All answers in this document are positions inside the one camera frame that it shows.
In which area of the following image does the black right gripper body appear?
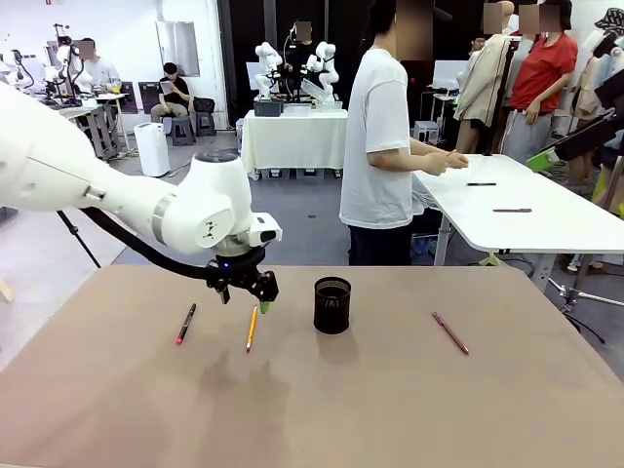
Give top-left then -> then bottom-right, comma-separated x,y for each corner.
559,114 -> 624,163

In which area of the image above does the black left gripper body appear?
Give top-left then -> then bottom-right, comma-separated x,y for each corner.
204,247 -> 273,290

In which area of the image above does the yellow pencil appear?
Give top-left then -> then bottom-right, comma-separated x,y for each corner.
245,304 -> 259,354

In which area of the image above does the black marker with red cap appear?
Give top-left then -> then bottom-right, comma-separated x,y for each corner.
175,302 -> 198,346

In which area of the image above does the person's right forearm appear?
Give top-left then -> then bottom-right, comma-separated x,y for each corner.
408,137 -> 433,173

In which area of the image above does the black mesh pen holder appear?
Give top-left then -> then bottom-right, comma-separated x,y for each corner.
313,276 -> 352,336

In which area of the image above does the person's right hand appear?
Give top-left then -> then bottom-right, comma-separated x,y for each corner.
426,154 -> 452,177

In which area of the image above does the yellow-green object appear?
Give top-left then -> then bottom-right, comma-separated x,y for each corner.
591,169 -> 611,207

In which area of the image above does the white table top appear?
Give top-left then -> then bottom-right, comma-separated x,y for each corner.
411,152 -> 624,255

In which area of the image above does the person in red shirt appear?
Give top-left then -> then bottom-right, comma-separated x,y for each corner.
501,0 -> 580,166

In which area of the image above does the mannequin with patterned hat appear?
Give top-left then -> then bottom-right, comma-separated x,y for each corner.
569,9 -> 624,126

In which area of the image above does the white table leg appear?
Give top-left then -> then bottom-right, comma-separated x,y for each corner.
434,207 -> 452,267
529,252 -> 558,294

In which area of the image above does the clear plastic cover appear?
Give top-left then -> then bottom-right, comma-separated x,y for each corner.
411,175 -> 439,216

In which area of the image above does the white board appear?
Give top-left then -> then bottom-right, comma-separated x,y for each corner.
432,58 -> 470,92

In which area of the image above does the table with white cloth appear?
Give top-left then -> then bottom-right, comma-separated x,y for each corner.
240,108 -> 349,180

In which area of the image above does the metal light stand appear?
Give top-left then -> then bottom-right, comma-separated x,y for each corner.
547,276 -> 624,345

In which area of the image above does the grey stool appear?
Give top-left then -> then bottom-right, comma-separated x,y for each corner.
170,116 -> 198,148
194,111 -> 217,138

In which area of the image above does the white air purifier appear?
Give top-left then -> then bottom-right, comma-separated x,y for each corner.
133,122 -> 172,178

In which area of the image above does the black tripod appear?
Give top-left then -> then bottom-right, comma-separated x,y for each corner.
55,209 -> 102,270

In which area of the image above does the person in white t-shirt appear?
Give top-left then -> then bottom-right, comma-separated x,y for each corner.
338,0 -> 472,267

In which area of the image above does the dark box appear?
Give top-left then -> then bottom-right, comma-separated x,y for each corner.
253,98 -> 286,118

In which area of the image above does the seated person in black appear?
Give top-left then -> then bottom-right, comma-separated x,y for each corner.
149,61 -> 193,124

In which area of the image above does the grey work desk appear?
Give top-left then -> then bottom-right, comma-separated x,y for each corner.
57,91 -> 132,161

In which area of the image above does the standing person in black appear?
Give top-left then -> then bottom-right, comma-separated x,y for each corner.
284,19 -> 317,95

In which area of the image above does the seated person in white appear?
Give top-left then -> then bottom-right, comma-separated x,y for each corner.
72,37 -> 124,95

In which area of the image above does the background robot with red part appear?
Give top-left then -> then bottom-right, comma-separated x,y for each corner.
45,20 -> 85,106

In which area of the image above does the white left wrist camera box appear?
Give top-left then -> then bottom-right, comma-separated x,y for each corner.
249,213 -> 285,247

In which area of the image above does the grey wall panel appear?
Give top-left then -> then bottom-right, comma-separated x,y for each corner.
155,19 -> 202,79

